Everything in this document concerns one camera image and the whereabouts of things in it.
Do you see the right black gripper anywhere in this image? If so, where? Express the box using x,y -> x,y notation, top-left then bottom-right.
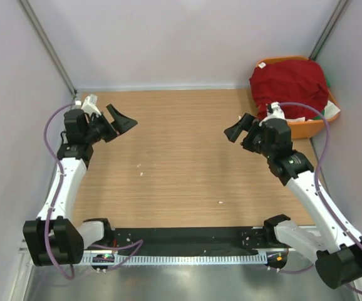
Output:
224,114 -> 274,160

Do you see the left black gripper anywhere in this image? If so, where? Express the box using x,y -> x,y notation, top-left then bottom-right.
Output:
83,105 -> 136,145

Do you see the red t shirt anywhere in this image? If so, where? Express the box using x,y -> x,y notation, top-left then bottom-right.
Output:
249,60 -> 329,119

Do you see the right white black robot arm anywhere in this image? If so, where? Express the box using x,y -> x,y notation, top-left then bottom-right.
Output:
224,114 -> 362,288

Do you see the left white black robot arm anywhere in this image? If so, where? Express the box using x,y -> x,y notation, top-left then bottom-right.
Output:
23,104 -> 138,267

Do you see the orange plastic bin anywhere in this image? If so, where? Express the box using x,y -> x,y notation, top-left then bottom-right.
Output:
255,56 -> 341,140

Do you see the white cloth in bin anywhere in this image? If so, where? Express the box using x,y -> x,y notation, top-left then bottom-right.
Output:
286,100 -> 341,122

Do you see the green t shirt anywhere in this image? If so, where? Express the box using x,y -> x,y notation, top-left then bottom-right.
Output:
313,75 -> 330,120

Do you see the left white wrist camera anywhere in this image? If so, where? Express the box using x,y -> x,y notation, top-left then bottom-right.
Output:
75,94 -> 101,117

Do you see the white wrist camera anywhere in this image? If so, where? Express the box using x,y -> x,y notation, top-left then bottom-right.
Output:
265,102 -> 285,120
75,94 -> 101,117

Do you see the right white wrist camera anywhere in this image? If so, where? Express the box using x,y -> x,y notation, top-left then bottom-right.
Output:
265,102 -> 285,120

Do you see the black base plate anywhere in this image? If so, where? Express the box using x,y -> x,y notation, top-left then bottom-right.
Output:
103,226 -> 286,256

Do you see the left aluminium frame post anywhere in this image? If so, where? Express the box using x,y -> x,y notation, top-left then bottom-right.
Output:
17,0 -> 77,98

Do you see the aluminium frame post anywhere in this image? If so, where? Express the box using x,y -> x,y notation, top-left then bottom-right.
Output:
17,0 -> 77,98
309,0 -> 351,61

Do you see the white slotted cable duct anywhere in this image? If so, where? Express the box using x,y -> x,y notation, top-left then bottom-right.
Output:
79,252 -> 267,266

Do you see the right aluminium frame post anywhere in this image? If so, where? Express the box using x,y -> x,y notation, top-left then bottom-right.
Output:
309,0 -> 351,61

